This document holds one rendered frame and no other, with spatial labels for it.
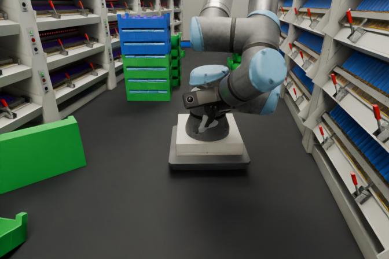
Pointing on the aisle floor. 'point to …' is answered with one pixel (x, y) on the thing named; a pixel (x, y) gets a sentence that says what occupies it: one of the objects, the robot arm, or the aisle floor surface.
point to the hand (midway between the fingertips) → (193, 111)
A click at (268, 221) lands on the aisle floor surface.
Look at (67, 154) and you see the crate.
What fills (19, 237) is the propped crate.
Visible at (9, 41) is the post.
